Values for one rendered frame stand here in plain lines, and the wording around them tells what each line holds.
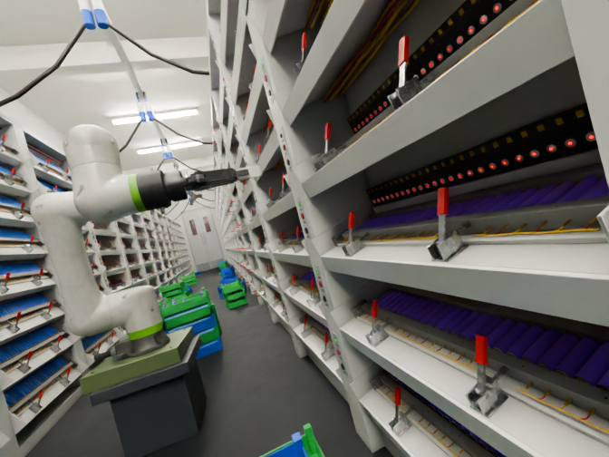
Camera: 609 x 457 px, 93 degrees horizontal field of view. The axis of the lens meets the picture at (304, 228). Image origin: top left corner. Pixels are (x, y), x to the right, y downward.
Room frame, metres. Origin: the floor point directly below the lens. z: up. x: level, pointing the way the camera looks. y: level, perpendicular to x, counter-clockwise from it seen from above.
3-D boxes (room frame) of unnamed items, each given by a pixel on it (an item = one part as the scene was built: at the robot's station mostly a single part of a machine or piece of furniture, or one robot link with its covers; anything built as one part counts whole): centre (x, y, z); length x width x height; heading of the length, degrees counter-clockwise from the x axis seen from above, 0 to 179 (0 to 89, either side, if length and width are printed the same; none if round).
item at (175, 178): (0.73, 0.26, 0.82); 0.09 x 0.08 x 0.07; 107
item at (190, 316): (1.90, 0.90, 0.28); 0.30 x 0.20 x 0.08; 116
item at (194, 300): (1.90, 0.90, 0.36); 0.30 x 0.20 x 0.08; 116
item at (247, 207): (2.18, 0.31, 0.91); 0.20 x 0.09 x 1.81; 107
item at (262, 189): (1.51, 0.11, 0.91); 0.20 x 0.09 x 1.81; 107
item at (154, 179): (0.71, 0.33, 0.82); 0.09 x 0.06 x 0.12; 17
